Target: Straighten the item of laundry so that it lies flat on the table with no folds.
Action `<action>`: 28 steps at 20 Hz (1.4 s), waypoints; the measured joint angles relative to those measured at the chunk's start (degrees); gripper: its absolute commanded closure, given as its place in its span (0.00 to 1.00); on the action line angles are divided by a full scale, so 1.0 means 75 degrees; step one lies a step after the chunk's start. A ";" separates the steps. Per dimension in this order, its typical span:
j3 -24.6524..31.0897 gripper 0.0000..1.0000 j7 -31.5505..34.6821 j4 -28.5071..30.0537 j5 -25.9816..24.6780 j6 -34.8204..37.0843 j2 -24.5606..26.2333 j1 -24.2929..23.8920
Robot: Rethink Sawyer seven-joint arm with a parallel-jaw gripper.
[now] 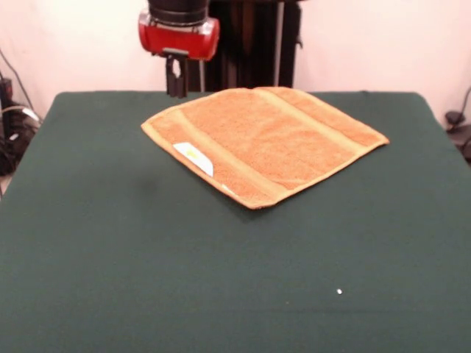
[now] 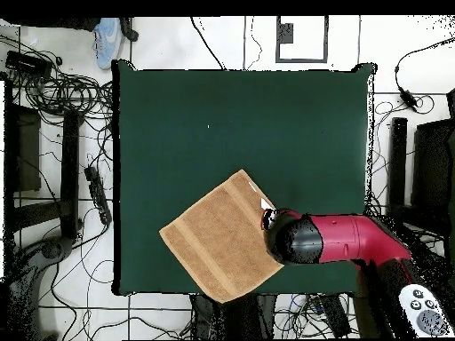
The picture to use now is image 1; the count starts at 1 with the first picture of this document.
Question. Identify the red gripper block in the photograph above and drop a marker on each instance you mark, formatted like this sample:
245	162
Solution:
180	40

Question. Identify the orange terry towel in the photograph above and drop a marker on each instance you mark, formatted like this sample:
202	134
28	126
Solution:
265	147

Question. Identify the dark green table cloth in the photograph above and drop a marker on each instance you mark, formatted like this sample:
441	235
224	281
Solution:
110	239

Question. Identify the black floor device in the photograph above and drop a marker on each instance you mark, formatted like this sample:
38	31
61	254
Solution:
461	138

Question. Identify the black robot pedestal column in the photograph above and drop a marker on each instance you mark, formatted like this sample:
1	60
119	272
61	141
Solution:
250	48

